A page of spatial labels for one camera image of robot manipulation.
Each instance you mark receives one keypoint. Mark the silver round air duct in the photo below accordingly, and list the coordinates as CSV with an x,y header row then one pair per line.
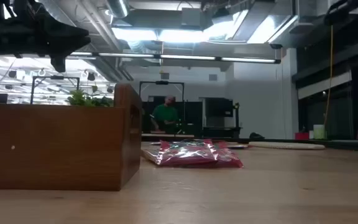
x,y
118,7

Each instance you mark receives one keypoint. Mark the round woven white mat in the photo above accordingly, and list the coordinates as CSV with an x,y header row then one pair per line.
x,y
286,145

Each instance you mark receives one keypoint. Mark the black camera stand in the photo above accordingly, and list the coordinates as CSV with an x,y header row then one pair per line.
x,y
237,115

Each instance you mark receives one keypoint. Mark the pale green cup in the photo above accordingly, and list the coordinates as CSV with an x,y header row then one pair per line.
x,y
319,132

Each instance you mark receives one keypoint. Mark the silver tea packet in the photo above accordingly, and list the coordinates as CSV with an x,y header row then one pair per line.
x,y
155,143

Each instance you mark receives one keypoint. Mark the long ceiling light bar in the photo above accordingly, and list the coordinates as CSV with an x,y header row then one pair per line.
x,y
182,57

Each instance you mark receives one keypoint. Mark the person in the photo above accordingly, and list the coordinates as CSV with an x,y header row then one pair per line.
x,y
165,115

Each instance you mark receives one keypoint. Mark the wooden tea organizer box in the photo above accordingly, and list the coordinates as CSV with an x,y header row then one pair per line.
x,y
57,146

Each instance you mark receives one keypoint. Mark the black monitor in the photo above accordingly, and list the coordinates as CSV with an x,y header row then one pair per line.
x,y
219,107

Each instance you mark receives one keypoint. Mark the red container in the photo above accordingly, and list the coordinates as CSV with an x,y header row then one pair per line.
x,y
301,136

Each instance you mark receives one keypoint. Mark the black low table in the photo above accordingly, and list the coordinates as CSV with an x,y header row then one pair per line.
x,y
221,132

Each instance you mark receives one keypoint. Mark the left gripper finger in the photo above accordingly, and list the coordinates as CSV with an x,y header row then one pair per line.
x,y
70,40

